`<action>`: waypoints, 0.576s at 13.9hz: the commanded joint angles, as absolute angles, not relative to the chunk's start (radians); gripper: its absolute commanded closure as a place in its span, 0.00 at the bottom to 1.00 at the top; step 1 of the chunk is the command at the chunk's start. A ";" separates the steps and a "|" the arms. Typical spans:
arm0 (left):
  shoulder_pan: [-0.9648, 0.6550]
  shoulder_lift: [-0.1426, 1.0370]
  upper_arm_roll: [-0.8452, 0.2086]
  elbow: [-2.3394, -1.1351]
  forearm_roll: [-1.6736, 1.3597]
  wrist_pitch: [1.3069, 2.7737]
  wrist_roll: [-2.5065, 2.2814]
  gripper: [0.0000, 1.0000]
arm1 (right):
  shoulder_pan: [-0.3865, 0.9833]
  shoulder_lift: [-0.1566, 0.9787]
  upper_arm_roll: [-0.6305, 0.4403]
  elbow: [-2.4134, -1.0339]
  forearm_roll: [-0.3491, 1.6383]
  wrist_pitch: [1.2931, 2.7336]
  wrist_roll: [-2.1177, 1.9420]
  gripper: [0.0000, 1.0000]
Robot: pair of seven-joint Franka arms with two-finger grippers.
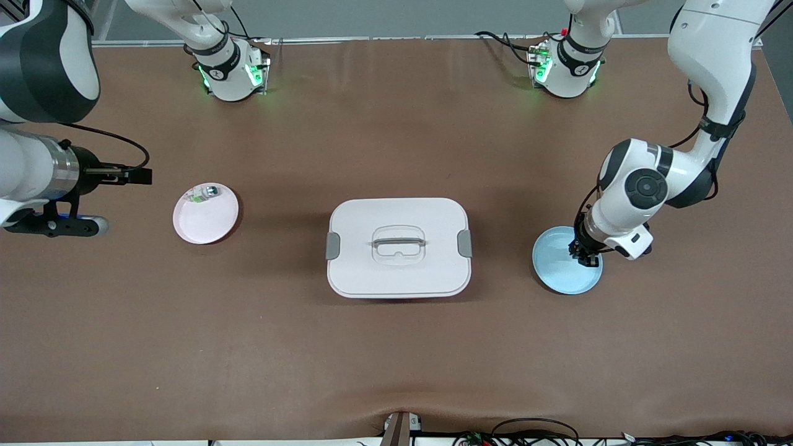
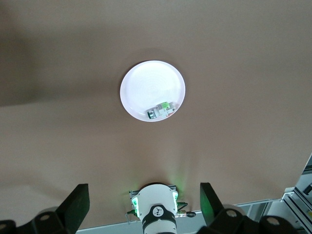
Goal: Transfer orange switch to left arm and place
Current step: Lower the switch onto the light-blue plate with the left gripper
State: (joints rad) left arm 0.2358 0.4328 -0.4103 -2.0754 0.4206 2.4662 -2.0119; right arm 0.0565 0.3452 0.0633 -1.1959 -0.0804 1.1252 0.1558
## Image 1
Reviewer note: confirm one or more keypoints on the light blue round plate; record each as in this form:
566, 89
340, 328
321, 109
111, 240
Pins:
557, 272

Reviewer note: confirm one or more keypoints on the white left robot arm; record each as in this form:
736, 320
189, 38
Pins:
712, 74

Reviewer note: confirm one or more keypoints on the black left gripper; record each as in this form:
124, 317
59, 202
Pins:
583, 246

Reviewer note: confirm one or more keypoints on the white lidded box grey clips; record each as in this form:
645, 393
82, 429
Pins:
399, 272

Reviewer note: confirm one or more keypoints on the pink round plate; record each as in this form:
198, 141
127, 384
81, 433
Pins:
204, 217

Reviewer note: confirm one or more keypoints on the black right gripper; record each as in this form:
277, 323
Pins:
90, 172

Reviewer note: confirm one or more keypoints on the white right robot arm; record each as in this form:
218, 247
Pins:
43, 68

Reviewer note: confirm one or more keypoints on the green push button switch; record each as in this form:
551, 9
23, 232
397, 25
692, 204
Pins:
205, 192

